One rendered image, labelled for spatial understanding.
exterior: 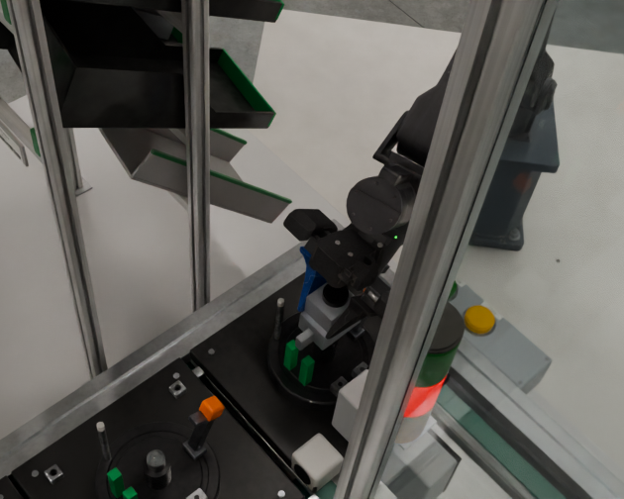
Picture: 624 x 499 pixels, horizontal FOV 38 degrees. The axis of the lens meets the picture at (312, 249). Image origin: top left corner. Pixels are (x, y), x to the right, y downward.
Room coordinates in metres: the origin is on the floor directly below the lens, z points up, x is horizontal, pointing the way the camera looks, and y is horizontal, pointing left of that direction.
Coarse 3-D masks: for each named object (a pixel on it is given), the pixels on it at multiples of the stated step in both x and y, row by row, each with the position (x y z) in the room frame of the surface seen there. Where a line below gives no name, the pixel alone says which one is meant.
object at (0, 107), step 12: (0, 12) 0.59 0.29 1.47; (168, 12) 0.71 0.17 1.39; (180, 24) 0.70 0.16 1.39; (0, 96) 0.64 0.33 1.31; (0, 108) 0.63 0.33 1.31; (12, 120) 0.61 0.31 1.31; (24, 132) 0.60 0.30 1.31; (180, 132) 0.71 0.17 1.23; (24, 144) 0.60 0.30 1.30; (36, 156) 0.58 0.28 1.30
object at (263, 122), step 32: (64, 0) 0.76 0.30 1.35; (64, 32) 0.76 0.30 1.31; (96, 32) 0.78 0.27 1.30; (128, 32) 0.80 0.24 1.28; (64, 64) 0.65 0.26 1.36; (96, 64) 0.76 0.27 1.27; (128, 64) 0.78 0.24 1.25; (160, 64) 0.81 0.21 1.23; (224, 64) 0.86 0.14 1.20; (64, 96) 0.63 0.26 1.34; (96, 96) 0.65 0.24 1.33; (128, 96) 0.67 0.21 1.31; (160, 96) 0.69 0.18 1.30; (224, 96) 0.80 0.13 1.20; (256, 96) 0.81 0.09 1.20; (160, 128) 0.69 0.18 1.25; (224, 128) 0.74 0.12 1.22; (256, 128) 0.76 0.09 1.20
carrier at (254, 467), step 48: (144, 384) 0.52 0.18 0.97; (192, 384) 0.53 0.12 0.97; (96, 432) 0.45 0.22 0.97; (144, 432) 0.45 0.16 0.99; (192, 432) 0.46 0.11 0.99; (240, 432) 0.48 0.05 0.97; (48, 480) 0.39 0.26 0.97; (96, 480) 0.39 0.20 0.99; (144, 480) 0.39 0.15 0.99; (192, 480) 0.40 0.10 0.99; (240, 480) 0.42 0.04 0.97; (288, 480) 0.43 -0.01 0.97
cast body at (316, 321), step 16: (320, 288) 0.60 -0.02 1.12; (336, 288) 0.60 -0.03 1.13; (320, 304) 0.58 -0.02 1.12; (336, 304) 0.58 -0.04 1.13; (304, 320) 0.58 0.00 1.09; (320, 320) 0.57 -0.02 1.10; (336, 320) 0.56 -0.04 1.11; (304, 336) 0.56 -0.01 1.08; (320, 336) 0.56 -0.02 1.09; (336, 336) 0.57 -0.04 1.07
